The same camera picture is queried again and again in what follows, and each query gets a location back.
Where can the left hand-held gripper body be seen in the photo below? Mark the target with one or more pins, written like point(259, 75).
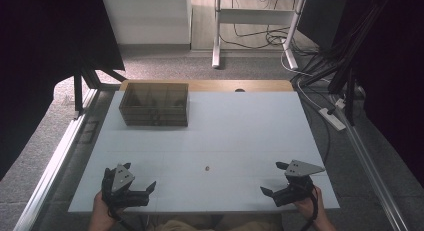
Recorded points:
point(121, 179)

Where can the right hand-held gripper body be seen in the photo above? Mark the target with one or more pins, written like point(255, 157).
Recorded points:
point(298, 169)

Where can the smoky transparent drawer box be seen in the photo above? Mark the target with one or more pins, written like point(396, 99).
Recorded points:
point(153, 97)

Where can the person's left hand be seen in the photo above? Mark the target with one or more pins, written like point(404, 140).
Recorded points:
point(100, 209)

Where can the person's right hand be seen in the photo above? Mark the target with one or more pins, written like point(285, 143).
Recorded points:
point(316, 207)

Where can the white board mat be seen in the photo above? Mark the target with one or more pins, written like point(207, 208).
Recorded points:
point(233, 131)

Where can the white power strip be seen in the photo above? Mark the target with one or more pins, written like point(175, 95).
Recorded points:
point(332, 119)

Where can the person's khaki trouser legs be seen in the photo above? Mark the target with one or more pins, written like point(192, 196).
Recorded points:
point(200, 224)

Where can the white plug adapter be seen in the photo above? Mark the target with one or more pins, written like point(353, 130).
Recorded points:
point(340, 103)

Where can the wooden table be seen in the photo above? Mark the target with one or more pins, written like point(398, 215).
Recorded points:
point(213, 85)

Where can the black curtain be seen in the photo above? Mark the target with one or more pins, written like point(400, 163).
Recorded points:
point(40, 57)
point(400, 74)

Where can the white cabinet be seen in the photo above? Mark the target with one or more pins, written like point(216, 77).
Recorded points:
point(146, 19)

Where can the aluminium rail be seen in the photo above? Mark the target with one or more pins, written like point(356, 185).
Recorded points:
point(370, 167)
point(53, 167)

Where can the white desk frame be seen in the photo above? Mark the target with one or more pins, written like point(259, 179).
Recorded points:
point(253, 16)

